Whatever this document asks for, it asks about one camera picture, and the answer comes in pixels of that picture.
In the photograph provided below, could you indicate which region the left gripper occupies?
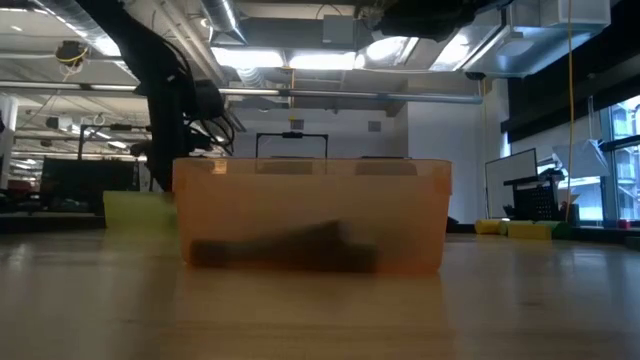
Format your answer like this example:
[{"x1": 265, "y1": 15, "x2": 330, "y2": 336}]
[{"x1": 133, "y1": 77, "x2": 226, "y2": 194}]

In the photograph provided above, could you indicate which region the yellow cylinder block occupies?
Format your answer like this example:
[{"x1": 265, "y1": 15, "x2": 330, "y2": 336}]
[{"x1": 473, "y1": 218, "x2": 503, "y2": 236}]

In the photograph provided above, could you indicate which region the yellow plastic bin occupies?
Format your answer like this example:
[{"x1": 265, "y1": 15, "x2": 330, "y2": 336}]
[{"x1": 102, "y1": 189, "x2": 178, "y2": 232}]

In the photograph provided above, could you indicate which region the black screen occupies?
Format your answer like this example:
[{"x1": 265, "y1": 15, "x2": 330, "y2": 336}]
[{"x1": 38, "y1": 156, "x2": 141, "y2": 212}]

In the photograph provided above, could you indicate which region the orange plastic bin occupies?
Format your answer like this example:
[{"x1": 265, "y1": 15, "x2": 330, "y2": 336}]
[{"x1": 172, "y1": 157, "x2": 454, "y2": 276}]

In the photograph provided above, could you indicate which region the ceiling light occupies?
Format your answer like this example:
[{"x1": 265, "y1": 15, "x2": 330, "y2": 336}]
[
  {"x1": 212, "y1": 47, "x2": 286, "y2": 70},
  {"x1": 287, "y1": 50, "x2": 358, "y2": 71}
]

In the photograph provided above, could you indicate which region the grey ceiling pipe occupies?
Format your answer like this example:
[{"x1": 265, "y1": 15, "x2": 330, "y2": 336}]
[{"x1": 0, "y1": 81, "x2": 485, "y2": 105}]

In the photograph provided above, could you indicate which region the grey ceiling box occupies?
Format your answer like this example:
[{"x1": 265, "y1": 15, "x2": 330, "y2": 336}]
[{"x1": 321, "y1": 14, "x2": 358, "y2": 46}]

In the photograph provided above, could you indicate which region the whiteboard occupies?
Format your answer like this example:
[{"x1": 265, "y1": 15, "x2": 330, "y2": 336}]
[{"x1": 483, "y1": 147, "x2": 540, "y2": 220}]

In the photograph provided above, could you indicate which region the black perforated box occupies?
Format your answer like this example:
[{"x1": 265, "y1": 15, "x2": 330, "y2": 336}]
[{"x1": 502, "y1": 173, "x2": 564, "y2": 222}]

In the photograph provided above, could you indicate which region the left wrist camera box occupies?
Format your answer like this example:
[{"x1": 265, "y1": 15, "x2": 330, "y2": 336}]
[{"x1": 192, "y1": 78, "x2": 227, "y2": 122}]

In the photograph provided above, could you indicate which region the hanging cable reel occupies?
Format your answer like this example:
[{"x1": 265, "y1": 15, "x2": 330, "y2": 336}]
[{"x1": 53, "y1": 40, "x2": 89, "y2": 70}]

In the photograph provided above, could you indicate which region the rectangular metal air duct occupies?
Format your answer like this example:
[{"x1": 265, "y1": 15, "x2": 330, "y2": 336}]
[{"x1": 462, "y1": 0, "x2": 612, "y2": 80}]

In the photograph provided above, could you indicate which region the yellow hanging cable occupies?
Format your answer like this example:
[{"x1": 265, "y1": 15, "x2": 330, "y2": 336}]
[{"x1": 565, "y1": 0, "x2": 576, "y2": 222}]

